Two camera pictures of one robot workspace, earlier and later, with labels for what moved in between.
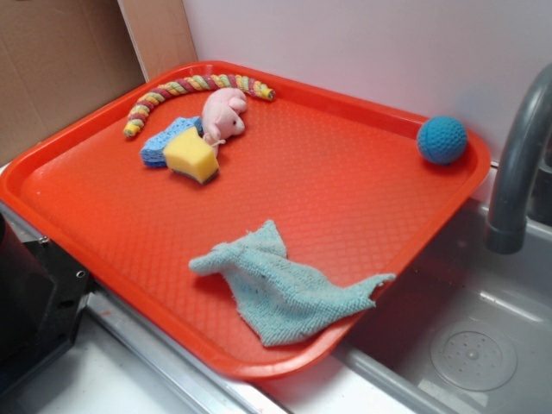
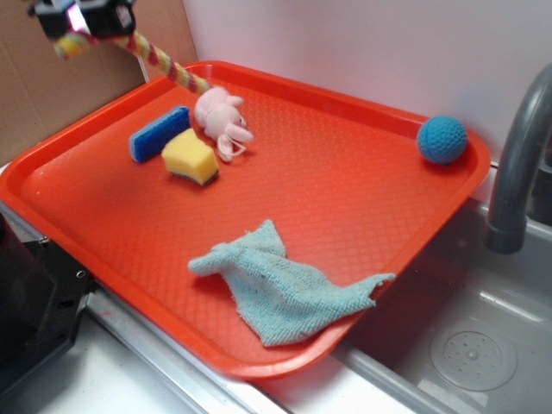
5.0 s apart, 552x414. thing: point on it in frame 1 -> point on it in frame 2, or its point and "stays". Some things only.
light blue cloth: x=290 y=304 stays
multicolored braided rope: x=241 y=84 -> x=70 y=44
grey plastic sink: x=468 y=330 stays
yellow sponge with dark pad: x=191 y=156 stays
